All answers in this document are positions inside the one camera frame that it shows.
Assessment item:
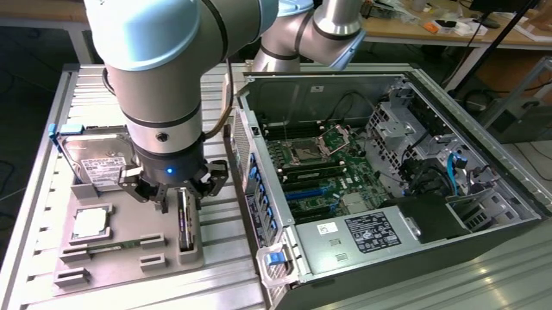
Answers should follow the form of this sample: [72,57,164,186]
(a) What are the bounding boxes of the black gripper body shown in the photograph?
[130,141,209,190]

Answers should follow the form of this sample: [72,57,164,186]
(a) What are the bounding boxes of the NVIDIA graphics card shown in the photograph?
[176,187,198,253]

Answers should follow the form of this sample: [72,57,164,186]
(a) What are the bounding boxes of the grey parts rack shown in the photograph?
[49,176,205,296]

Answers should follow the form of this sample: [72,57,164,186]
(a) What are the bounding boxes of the silver CPU chip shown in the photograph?
[72,209,108,238]

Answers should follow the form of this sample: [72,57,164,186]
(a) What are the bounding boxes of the green bare RAM stick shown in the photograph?
[88,240,142,251]

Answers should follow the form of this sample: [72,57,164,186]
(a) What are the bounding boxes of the blue expansion slot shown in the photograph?
[283,185,331,201]

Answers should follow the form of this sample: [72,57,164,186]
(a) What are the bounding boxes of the CPU socket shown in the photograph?
[289,140,327,164]

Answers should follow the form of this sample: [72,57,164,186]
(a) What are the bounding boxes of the green motherboard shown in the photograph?
[265,121,393,223]

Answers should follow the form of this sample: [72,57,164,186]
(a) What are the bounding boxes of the grey power supply unit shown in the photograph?
[295,208,422,275]

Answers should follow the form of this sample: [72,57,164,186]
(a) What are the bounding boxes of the silver chipset heatsink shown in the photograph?
[342,193,369,214]

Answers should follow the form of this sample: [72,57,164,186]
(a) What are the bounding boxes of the perforated metal drive cage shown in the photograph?
[366,99,432,194]

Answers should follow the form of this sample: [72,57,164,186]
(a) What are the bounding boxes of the open PC case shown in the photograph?
[221,71,547,310]

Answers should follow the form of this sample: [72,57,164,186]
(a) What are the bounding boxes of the black fan shroud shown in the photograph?
[381,195,470,245]

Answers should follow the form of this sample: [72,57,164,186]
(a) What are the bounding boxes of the wooden desk white legs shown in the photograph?
[0,0,552,94]

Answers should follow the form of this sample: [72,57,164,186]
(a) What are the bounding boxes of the grey disk bay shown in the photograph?
[444,189,509,233]

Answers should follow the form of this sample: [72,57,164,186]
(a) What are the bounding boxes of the dark grey computer tower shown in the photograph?
[491,101,552,145]

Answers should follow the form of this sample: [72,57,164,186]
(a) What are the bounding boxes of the black slanted pole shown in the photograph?
[438,0,540,90]

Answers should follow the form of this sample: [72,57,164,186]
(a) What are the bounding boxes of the black monitor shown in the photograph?
[468,0,540,14]

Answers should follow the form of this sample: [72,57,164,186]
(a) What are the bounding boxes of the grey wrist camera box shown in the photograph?
[118,165,142,184]

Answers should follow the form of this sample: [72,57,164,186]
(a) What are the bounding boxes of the hard disk with blue bracket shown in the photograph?
[48,122,142,194]

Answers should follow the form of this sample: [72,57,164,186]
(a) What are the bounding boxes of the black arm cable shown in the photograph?
[201,57,237,143]

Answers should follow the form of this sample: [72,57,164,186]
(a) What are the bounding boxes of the black looped wire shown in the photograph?
[334,92,376,123]

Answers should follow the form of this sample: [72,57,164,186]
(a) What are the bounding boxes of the black wire bundle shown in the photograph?
[398,154,452,198]

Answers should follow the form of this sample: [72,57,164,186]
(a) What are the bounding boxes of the blue wire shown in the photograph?
[446,151,469,198]

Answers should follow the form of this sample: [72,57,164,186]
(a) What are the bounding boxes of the aluminium frame stand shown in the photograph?
[479,56,552,130]

